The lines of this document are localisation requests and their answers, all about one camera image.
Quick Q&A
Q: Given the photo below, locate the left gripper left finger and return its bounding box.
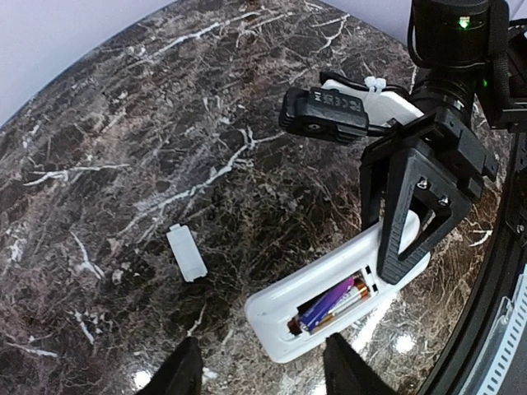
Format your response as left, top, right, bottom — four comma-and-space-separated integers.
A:
142, 337, 203, 395

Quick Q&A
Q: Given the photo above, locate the white slotted cable duct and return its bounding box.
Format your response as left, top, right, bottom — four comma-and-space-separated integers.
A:
464, 274, 526, 394

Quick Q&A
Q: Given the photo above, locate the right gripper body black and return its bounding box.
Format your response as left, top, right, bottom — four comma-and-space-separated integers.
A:
361, 76, 497, 202

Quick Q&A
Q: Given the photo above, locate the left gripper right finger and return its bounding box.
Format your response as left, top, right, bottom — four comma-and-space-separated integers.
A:
323, 333, 396, 395

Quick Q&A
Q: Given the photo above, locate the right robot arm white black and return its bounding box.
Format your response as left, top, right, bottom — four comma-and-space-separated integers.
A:
360, 1, 526, 285

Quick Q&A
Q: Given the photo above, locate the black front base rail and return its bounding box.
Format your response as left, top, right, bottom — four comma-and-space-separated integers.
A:
419, 132, 526, 394

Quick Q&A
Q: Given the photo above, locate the white battery cover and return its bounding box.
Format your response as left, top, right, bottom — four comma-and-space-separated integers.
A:
166, 224, 208, 282

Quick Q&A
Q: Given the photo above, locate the purple AAA battery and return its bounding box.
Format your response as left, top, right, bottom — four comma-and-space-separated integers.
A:
298, 276, 355, 332

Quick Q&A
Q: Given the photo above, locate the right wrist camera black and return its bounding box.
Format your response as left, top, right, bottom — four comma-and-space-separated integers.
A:
278, 87, 369, 145

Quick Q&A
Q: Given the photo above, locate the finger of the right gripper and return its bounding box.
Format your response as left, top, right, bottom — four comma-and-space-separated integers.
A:
360, 164, 390, 229
377, 142, 472, 284

